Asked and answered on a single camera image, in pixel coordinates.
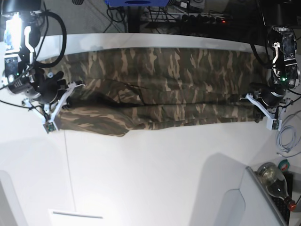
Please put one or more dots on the black power strip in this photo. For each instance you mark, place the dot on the black power strip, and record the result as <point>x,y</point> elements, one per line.
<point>195,19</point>

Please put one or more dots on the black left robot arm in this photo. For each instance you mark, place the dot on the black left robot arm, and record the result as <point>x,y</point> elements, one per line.
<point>278,18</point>

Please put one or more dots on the clear glass bottle red cap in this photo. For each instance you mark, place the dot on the clear glass bottle red cap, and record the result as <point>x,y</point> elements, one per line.
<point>275,183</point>

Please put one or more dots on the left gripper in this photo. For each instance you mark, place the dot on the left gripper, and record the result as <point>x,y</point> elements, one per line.
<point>267,97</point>

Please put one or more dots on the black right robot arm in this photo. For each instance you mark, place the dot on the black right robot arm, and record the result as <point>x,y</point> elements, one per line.
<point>22,34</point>

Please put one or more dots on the green tape roll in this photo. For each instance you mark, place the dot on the green tape roll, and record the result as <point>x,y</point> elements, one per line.
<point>284,165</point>

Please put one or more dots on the camouflage t-shirt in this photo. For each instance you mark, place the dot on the camouflage t-shirt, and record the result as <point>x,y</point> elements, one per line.
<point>158,88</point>

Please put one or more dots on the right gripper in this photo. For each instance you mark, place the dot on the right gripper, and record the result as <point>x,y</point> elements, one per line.
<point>53,91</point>

